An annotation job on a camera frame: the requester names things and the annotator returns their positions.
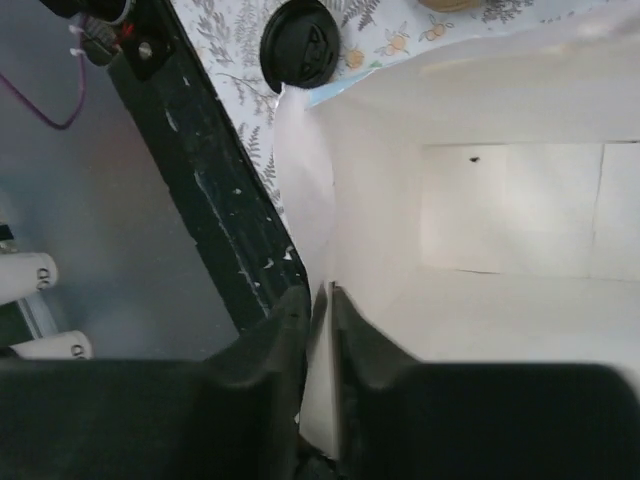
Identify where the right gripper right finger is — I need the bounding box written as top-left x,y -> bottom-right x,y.
332,286 -> 639,479

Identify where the brown cardboard cup carrier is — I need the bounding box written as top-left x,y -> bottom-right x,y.
418,0 -> 484,13

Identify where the light blue paper bag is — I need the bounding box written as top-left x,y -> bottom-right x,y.
273,1 -> 639,459

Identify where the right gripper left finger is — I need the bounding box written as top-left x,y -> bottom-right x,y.
1,286 -> 310,479

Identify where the floral table mat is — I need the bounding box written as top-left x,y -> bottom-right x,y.
171,0 -> 598,214

